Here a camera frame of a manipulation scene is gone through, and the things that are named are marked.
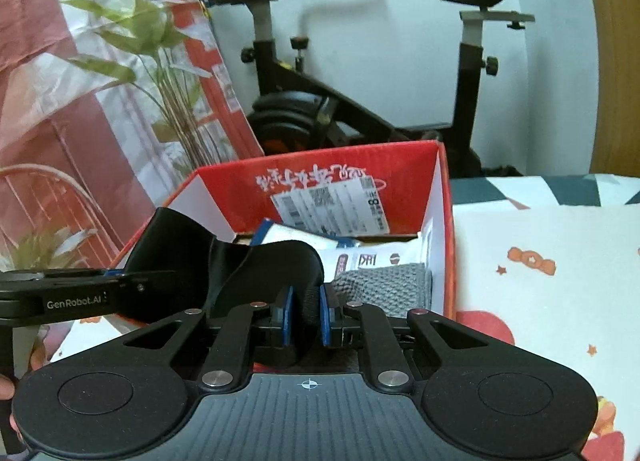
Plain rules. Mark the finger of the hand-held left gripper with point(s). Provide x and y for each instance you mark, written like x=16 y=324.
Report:
x=75 y=275
x=145 y=286

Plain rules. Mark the wooden door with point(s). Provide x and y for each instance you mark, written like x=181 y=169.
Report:
x=615 y=66

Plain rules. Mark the person's left hand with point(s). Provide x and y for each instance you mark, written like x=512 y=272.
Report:
x=37 y=356

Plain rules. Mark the grey knitted cloth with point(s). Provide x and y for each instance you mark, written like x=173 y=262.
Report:
x=380 y=286

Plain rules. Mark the white face mask packet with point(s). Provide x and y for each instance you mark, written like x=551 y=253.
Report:
x=400 y=253

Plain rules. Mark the red white plant-print curtain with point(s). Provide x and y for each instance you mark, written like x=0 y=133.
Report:
x=50 y=91

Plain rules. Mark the grey white geometric cloth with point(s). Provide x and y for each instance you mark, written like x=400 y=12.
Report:
x=575 y=188

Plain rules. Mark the black exercise bike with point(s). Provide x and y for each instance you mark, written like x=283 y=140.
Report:
x=350 y=111

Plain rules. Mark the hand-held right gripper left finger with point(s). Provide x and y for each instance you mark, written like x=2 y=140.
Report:
x=287 y=313

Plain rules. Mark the white printed tablecloth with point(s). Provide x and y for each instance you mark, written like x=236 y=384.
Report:
x=550 y=266

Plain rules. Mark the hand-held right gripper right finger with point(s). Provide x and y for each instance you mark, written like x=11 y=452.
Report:
x=325 y=313

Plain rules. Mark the white blue soft packet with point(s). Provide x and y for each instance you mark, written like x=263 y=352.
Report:
x=280 y=233

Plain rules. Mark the black fabric piece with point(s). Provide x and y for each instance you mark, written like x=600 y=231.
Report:
x=175 y=251

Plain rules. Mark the red strawberry-print cardboard box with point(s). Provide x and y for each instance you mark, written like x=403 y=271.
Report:
x=300 y=171

